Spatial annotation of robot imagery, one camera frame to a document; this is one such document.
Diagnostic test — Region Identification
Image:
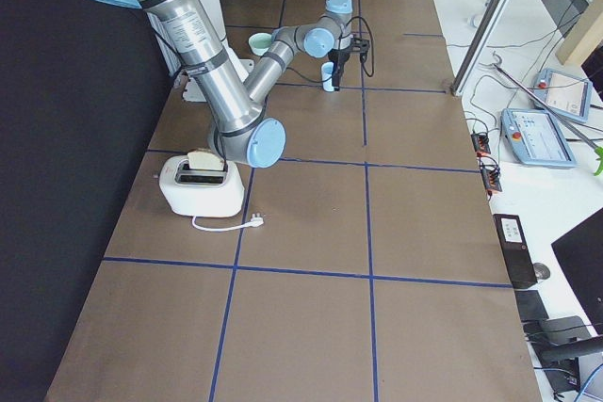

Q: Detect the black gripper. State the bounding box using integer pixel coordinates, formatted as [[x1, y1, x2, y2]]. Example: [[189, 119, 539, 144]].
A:
[[329, 35, 370, 91]]

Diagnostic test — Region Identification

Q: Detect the light blue cup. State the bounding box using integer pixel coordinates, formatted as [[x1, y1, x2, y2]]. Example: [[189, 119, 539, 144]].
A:
[[322, 73, 334, 92], [320, 61, 334, 84]]

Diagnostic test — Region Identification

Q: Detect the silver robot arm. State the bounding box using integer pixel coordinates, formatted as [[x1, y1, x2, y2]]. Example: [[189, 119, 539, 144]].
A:
[[95, 0, 369, 168]]

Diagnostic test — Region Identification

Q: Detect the green bowl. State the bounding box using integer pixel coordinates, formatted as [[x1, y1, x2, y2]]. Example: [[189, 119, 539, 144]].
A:
[[248, 32, 272, 56]]

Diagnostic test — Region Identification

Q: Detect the bread slice in toaster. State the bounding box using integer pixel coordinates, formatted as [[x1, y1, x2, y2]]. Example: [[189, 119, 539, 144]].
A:
[[187, 149, 224, 171]]

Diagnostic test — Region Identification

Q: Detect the white power plug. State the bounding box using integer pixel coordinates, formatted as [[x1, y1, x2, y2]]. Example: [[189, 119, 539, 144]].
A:
[[191, 213, 265, 233]]

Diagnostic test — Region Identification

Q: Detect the orange connector block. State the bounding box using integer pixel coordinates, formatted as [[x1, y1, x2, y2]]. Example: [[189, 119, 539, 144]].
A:
[[478, 156, 502, 196]]

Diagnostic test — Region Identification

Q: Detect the cream toaster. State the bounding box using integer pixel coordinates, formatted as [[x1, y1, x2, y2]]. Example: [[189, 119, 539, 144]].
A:
[[159, 155, 245, 217]]

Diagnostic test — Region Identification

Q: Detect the teach pendant near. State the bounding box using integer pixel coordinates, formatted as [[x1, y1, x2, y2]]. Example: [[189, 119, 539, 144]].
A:
[[500, 108, 578, 169]]

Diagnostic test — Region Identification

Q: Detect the teach pendant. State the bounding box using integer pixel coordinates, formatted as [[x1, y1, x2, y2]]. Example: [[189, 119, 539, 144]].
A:
[[533, 68, 593, 124], [500, 108, 578, 169]]

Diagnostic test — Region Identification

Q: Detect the teach pendant far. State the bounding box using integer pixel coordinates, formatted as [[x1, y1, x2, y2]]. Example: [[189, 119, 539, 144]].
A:
[[533, 68, 593, 124]]

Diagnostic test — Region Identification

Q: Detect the black box with label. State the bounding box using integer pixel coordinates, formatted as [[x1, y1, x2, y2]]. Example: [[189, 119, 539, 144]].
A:
[[493, 214, 537, 289]]

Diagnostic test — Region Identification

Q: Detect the black monitor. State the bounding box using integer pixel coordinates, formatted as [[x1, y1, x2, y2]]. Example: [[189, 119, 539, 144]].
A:
[[552, 215, 602, 332]]

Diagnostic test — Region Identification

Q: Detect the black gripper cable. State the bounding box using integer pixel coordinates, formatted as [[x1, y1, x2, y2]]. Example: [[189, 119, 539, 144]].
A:
[[286, 15, 376, 84]]

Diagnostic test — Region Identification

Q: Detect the aluminium camera post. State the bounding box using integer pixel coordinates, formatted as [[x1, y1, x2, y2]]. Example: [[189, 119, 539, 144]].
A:
[[450, 0, 510, 97]]

